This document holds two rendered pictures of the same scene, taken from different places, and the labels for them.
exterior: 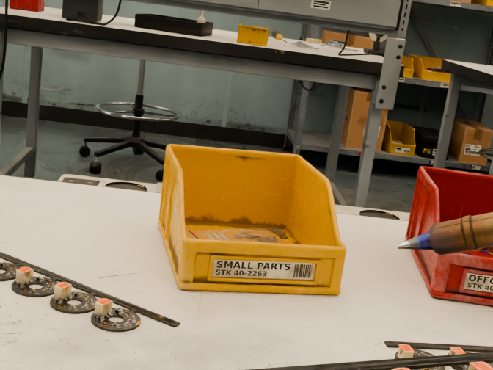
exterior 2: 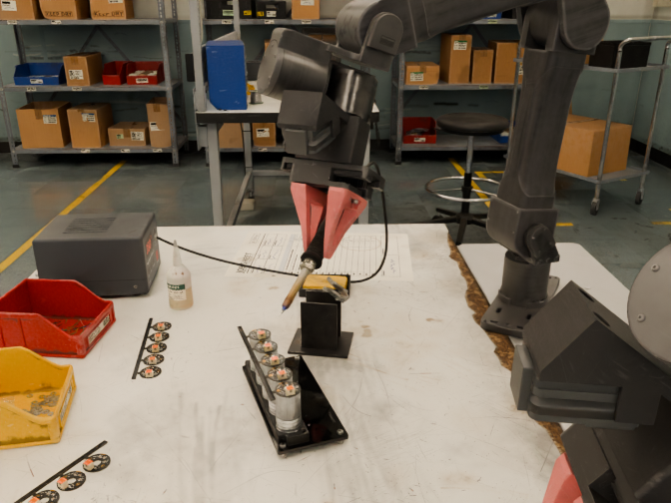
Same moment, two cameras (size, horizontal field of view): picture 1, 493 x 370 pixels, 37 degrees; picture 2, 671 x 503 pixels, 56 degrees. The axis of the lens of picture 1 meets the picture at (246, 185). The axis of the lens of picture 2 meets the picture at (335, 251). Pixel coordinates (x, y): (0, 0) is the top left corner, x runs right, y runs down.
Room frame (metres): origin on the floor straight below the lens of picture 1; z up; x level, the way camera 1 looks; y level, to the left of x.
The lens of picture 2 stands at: (0.09, 0.52, 1.16)
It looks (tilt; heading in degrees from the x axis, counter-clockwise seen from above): 22 degrees down; 273
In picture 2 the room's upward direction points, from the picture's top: straight up
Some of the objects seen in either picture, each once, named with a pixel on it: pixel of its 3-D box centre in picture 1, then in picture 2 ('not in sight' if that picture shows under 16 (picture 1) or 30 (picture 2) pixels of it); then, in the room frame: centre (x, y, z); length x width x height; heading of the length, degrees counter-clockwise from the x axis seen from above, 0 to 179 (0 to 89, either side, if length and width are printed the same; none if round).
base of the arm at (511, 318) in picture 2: not in sight; (525, 278); (-0.13, -0.30, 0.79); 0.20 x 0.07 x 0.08; 65
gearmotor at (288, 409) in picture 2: not in sight; (288, 410); (0.16, 0.02, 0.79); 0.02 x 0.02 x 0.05
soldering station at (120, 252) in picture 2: not in sight; (102, 254); (0.49, -0.34, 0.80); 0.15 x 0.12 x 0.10; 8
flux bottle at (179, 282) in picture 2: not in sight; (178, 272); (0.35, -0.27, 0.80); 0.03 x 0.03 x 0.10
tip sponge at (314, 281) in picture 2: not in sight; (325, 284); (0.15, -0.34, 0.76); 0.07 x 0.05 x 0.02; 0
